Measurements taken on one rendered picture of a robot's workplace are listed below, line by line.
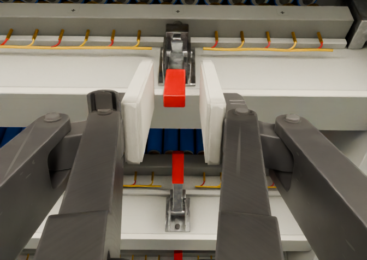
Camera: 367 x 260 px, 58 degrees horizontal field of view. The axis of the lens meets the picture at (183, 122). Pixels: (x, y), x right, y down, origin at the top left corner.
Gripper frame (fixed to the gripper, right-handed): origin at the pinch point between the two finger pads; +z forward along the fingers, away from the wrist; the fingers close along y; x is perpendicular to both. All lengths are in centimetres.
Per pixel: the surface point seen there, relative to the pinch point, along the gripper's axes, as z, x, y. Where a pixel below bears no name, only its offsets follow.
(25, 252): 22.0, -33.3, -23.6
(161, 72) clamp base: 8.4, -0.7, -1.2
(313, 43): 10.9, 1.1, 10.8
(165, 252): 22.0, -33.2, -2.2
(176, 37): 7.2, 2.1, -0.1
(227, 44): 11.0, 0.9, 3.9
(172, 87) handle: 1.7, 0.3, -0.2
